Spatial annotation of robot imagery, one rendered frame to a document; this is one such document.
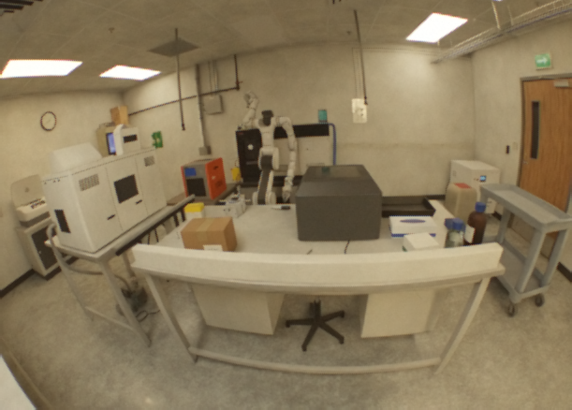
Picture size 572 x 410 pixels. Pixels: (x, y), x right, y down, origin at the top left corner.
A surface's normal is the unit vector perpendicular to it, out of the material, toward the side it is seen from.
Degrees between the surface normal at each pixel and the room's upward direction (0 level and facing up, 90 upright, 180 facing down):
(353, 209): 90
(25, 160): 90
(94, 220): 90
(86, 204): 90
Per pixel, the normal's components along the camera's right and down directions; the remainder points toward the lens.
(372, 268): -0.17, 0.32
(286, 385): -0.08, -0.95
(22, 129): 0.98, -0.03
